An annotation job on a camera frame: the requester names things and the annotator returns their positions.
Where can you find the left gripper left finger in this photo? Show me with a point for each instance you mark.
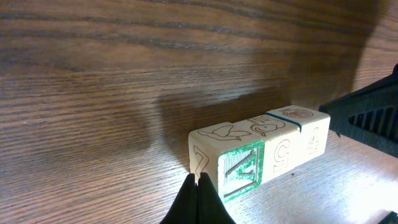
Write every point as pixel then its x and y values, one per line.
pixel 184 207

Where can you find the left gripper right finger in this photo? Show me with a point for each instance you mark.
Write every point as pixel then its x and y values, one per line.
pixel 210 209

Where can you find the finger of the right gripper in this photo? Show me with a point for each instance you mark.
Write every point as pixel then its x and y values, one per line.
pixel 391 218
pixel 368 115

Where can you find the wooden block number 4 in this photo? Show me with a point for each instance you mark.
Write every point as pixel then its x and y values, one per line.
pixel 313 125

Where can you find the green V block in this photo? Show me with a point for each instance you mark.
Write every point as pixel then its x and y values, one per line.
pixel 232 157

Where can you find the blue sided wooden block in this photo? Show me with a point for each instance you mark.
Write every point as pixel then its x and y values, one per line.
pixel 280 139

